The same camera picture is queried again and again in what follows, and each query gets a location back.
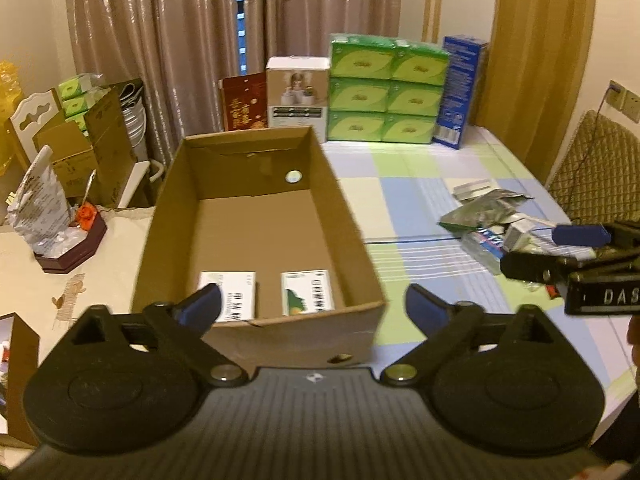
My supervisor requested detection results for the brown box at edge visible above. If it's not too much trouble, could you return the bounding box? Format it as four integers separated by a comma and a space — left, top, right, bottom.
1, 313, 40, 448

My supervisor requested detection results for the dark red hexagonal tray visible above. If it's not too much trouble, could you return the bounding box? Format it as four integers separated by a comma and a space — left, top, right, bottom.
34, 212, 107, 274

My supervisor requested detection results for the open brown cardboard box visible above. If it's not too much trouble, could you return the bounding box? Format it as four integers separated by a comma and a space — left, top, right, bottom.
131, 127, 386, 370

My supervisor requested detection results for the silver foil pouch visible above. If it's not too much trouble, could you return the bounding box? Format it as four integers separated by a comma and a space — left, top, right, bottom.
438, 180, 533, 232

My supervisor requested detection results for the blue milk carton box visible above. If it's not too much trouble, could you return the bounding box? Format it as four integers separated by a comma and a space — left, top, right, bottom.
433, 35, 489, 150

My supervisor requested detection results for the brown paper bag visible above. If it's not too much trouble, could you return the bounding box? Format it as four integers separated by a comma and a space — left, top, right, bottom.
34, 89, 137, 208

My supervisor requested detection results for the yellow plastic bag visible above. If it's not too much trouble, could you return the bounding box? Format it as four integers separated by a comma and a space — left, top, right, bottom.
0, 61, 23, 176

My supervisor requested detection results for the wall power socket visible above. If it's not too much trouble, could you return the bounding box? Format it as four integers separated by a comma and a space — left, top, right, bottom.
605, 80, 640, 124

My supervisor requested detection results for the white bird medicine box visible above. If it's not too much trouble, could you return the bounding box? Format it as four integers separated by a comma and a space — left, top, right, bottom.
503, 212, 556, 252

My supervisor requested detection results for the beige shiny curtain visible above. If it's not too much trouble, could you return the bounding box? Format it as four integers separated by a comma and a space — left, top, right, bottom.
66, 0, 400, 164

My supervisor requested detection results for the white product box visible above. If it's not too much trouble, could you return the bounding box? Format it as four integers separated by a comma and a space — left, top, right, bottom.
266, 56, 330, 143

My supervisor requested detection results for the clear plastic blister pack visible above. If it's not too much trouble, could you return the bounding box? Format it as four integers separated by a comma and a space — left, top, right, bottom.
460, 228, 506, 275

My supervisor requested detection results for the checked tablecloth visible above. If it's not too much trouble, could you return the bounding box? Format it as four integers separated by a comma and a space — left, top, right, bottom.
323, 128, 636, 405

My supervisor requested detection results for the ochre curtain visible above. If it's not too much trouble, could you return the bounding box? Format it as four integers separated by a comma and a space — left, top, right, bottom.
476, 0, 596, 181

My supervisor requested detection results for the green white medicine box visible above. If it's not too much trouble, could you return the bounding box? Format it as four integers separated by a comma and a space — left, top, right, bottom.
281, 270, 335, 316

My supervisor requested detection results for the green tissue multipack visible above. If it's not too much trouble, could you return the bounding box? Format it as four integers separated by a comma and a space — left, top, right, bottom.
326, 34, 450, 144

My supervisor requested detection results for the dark red gift box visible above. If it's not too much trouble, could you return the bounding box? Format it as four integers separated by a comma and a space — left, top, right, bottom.
218, 73, 268, 131

